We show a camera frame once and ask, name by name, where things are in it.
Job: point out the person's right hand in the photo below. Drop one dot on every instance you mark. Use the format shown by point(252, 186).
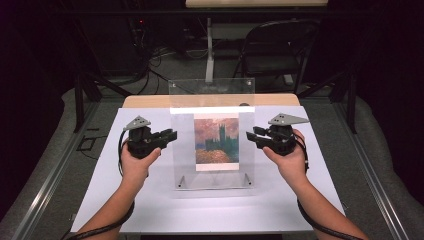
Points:
point(291, 163)

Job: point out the white table board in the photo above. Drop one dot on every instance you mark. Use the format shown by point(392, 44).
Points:
point(266, 206)

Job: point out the clear acrylic photo frame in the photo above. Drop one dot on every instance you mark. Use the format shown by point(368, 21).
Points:
point(181, 160)

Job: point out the white table leg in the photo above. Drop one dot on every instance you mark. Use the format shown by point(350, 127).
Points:
point(209, 50)

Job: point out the black metal stand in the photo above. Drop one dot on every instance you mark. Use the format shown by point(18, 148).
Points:
point(80, 100)
point(349, 100)

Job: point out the metal floor rail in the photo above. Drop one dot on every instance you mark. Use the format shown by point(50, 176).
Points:
point(373, 186)
point(50, 180)

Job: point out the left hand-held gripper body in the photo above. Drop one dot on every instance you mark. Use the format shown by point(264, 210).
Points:
point(141, 145)

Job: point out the wooden table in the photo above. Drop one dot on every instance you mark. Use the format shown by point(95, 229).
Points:
point(146, 100)

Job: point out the person's left hand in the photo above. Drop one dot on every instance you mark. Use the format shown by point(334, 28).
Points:
point(136, 166)

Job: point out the black folding chair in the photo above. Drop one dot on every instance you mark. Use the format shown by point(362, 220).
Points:
point(276, 50)

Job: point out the dark round table grommet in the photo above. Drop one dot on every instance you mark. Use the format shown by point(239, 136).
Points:
point(245, 104)

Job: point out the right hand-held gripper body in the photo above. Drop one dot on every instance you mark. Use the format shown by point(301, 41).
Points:
point(281, 140)

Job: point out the painting print photo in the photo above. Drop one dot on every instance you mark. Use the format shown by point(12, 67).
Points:
point(216, 143)

